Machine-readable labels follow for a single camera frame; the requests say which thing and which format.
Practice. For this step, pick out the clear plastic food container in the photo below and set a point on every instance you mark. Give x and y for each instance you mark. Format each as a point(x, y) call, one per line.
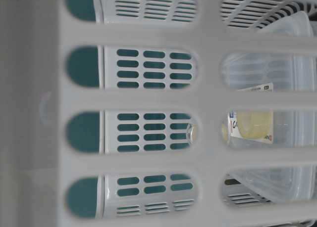
point(273, 72)

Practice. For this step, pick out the white plastic shopping basket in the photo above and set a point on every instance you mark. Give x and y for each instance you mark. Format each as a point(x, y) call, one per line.
point(37, 165)

